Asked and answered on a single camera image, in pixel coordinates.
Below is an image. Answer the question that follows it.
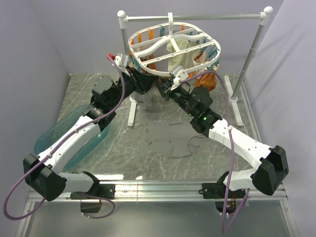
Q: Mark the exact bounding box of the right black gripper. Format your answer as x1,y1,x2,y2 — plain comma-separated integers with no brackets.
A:
155,77,196,117

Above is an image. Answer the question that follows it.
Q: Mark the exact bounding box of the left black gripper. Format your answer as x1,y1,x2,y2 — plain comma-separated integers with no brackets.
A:
109,65,160,109

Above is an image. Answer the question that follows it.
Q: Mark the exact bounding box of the white oval clip hanger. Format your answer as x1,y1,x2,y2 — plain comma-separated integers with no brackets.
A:
126,12,221,77

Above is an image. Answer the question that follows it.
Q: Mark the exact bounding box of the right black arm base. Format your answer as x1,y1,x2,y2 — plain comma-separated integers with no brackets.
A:
198,183,246,215

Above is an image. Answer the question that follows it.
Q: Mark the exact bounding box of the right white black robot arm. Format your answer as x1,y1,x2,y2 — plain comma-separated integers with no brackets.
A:
156,82,289,198

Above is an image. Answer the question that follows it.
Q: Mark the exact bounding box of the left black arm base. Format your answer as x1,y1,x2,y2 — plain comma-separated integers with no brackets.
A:
70,184,116,216

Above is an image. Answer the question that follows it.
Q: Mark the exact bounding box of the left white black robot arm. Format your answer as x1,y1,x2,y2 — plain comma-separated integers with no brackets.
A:
23,69,159,201

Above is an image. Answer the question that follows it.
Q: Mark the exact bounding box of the rust hanging underwear back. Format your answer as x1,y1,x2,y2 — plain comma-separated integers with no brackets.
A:
143,54,158,75

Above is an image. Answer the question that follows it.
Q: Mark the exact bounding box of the grey beige hanging underwear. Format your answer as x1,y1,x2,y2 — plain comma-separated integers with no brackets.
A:
134,92,152,110

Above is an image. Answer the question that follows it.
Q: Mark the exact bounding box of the orange hanging underwear right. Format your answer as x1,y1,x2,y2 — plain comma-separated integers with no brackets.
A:
194,73,217,92

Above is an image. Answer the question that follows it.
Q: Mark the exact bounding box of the cream hanging underwear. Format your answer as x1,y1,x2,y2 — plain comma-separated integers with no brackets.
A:
168,39,196,72

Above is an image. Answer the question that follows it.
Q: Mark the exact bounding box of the teal plastic basin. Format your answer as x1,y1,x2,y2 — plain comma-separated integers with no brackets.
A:
35,105,111,170

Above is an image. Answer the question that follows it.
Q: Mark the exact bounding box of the silver white drying rack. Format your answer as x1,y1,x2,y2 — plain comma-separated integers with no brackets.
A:
117,6,274,127

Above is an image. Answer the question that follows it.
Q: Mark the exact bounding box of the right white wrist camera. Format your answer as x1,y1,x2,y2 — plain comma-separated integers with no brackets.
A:
170,66,189,88

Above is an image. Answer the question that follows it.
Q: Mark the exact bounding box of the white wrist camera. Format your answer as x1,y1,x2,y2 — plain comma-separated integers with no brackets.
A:
170,66,189,88
115,53,131,69

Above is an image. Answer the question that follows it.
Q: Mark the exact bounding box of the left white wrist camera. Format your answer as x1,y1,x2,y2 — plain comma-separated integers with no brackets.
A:
115,53,131,69

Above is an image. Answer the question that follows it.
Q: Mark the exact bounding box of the aluminium mounting rail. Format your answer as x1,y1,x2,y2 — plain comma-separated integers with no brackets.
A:
27,180,288,202

